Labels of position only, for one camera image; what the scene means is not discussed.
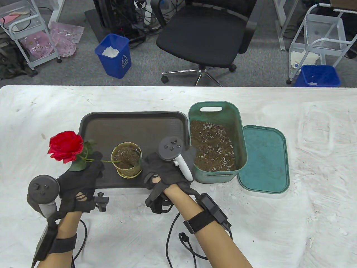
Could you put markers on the white trolley with clear trays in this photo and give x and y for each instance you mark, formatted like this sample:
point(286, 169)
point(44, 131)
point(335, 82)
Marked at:
point(28, 7)

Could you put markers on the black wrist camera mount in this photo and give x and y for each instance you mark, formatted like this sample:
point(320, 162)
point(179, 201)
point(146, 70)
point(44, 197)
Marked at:
point(101, 201)
point(161, 205)

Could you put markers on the person's left forearm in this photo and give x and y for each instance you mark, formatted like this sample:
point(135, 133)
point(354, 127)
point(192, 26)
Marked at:
point(69, 224)

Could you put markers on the teal plastic box lid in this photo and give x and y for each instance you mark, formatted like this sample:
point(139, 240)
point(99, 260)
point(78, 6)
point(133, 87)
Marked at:
point(265, 162)

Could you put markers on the white power strip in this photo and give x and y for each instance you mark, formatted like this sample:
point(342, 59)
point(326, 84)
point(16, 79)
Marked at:
point(145, 11)

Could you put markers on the dark grey hand controller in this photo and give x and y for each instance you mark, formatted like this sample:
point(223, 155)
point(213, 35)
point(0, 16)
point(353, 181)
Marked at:
point(43, 191)

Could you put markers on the dark brown plastic tray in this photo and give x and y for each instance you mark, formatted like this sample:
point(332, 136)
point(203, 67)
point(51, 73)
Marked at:
point(111, 128)

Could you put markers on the white mesh basket trolley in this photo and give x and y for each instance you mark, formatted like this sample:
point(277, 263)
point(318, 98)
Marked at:
point(323, 28)

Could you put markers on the pink paper piece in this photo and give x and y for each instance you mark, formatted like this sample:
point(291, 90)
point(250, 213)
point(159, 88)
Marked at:
point(8, 18)

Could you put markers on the blue bin with white symbol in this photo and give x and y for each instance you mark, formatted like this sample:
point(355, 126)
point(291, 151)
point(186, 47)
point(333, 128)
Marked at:
point(115, 67)

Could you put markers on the black office chair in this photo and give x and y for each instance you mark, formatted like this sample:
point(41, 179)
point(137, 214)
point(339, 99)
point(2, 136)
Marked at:
point(200, 36)

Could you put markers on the white grey hand controller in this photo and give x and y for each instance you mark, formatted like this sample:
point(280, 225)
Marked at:
point(170, 148)

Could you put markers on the dark green bag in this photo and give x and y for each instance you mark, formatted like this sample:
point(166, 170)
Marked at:
point(11, 64)

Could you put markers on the plain blue plastic bin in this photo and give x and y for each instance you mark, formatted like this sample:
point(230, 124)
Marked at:
point(318, 75)

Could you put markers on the person's right forearm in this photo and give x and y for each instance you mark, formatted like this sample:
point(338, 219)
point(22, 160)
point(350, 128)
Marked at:
point(220, 248)

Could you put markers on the person's left hand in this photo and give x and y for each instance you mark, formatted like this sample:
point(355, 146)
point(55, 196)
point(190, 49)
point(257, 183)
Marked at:
point(79, 189)

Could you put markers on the white box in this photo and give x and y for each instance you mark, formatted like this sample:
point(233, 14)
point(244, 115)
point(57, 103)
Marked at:
point(302, 58)

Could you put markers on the teal plastic storage box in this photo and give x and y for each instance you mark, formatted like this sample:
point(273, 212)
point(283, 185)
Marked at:
point(239, 131)

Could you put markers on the yellow ribbed flower pot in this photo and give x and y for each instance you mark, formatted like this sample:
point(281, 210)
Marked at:
point(131, 173)

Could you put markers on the white crumpled paper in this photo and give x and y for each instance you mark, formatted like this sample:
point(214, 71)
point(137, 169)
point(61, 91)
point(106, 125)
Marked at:
point(110, 52)

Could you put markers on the white desk leg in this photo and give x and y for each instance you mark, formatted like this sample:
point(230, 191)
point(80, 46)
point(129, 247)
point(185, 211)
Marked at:
point(280, 22)

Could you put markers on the black computer tower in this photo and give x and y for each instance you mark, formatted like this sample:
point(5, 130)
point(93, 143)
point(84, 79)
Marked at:
point(117, 14)

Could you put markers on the pink plastic bag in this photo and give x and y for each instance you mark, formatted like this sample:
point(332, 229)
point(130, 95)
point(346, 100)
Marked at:
point(37, 44)
point(67, 36)

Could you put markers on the red artificial rose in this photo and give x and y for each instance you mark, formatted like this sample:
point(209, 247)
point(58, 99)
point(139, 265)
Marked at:
point(65, 146)

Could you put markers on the person's right hand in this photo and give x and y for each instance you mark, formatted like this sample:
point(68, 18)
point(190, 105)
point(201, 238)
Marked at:
point(167, 170)

